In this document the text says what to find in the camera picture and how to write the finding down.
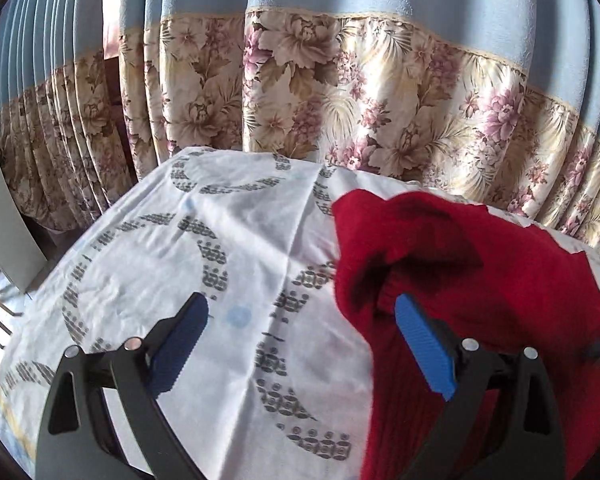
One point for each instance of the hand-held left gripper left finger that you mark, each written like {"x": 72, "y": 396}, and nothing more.
{"x": 180, "y": 345}

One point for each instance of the red knit sweater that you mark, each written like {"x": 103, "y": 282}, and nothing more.
{"x": 505, "y": 270}

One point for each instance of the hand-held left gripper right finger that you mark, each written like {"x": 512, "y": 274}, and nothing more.
{"x": 425, "y": 345}

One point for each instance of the blue floral curtain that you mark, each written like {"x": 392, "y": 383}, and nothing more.
{"x": 55, "y": 110}
{"x": 330, "y": 85}

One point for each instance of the patterned bed sheet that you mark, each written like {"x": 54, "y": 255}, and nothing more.
{"x": 180, "y": 240}

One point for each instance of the wooden chair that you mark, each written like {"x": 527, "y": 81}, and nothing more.
{"x": 0, "y": 305}

